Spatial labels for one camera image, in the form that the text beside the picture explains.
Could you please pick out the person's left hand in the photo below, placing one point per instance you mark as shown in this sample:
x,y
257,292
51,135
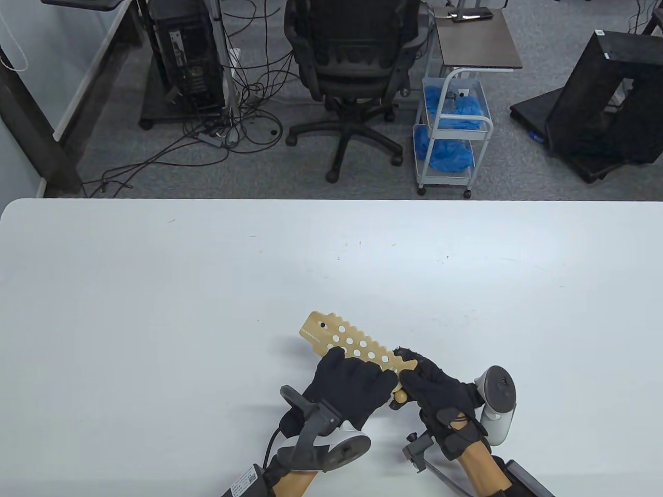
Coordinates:
x,y
352,388

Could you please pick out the person's right hand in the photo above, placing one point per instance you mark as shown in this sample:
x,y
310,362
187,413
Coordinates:
x,y
440,398

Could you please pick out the wooden ball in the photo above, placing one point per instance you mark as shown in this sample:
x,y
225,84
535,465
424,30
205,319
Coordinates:
x,y
400,396

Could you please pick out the wooden crocodile lacing toy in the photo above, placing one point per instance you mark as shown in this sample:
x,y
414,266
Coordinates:
x,y
331,336

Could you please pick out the person's left forearm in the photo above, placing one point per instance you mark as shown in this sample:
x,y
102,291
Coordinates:
x,y
295,482

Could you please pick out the person's right forearm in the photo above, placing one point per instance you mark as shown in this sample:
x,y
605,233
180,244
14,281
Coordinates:
x,y
484,468

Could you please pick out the black forearm sensor pack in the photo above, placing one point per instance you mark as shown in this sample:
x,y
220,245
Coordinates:
x,y
246,484
528,479

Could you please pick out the grey and white controller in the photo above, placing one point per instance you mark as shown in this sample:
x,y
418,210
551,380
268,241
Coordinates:
x,y
497,393
331,445

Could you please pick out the blue plastic bag pile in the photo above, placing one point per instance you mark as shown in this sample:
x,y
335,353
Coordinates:
x,y
466,108
445,155

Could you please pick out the white utility cart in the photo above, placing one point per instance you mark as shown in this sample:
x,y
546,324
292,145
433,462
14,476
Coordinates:
x,y
481,124

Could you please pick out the black wheeled platform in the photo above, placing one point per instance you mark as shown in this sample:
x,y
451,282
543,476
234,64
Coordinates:
x,y
533,111

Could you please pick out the black office chair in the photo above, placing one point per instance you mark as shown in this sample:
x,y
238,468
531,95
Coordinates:
x,y
357,62

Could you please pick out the white power strip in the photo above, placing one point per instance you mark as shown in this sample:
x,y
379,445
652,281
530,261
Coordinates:
x,y
234,57

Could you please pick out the brown side table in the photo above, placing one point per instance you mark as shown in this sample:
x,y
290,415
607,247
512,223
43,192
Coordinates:
x,y
476,46

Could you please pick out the black computer tower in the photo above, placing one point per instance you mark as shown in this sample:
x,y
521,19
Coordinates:
x,y
186,57

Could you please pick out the black phone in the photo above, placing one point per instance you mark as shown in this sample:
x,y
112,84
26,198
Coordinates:
x,y
469,16

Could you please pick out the white panel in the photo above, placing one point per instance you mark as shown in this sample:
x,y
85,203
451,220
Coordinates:
x,y
88,77

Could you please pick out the black monitor stand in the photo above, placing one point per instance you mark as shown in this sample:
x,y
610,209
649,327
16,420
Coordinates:
x,y
83,3

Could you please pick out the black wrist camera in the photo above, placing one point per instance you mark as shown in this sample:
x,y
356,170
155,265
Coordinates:
x,y
419,453

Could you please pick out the black open frame box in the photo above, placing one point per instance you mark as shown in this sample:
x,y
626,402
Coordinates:
x,y
585,103

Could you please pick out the silver aluminium post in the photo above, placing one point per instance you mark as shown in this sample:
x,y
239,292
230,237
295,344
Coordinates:
x,y
224,52

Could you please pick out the dark desk frame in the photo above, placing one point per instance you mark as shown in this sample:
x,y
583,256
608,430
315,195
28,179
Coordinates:
x,y
31,129

